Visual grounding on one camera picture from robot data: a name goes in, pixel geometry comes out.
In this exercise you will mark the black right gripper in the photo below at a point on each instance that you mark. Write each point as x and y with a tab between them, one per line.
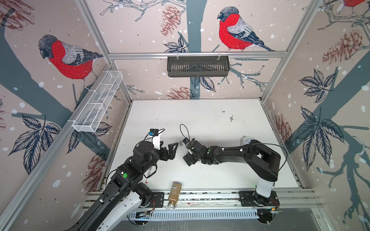
186	159

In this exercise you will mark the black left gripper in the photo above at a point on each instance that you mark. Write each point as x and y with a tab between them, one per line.
165	155

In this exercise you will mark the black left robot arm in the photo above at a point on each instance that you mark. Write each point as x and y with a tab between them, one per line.
125	192

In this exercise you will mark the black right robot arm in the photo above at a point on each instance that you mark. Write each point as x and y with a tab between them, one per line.
263	160

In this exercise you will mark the glass spice jar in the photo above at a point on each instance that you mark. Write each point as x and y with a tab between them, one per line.
174	195

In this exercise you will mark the small white alarm clock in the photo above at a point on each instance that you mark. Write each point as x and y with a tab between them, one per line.
246	140

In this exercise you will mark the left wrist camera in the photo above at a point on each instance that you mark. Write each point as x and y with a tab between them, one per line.
156	140

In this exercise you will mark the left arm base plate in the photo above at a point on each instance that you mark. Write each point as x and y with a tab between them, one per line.
155	201

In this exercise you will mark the white vented cable duct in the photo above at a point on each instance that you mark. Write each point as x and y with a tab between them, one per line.
208	214

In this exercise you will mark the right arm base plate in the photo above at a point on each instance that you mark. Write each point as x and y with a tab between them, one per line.
253	199

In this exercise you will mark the black wall basket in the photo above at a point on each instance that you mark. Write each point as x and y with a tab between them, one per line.
198	66

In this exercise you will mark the white wire mesh basket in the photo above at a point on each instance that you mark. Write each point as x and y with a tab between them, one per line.
94	110

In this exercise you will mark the aluminium frame rail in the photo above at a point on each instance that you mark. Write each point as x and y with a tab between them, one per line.
253	54

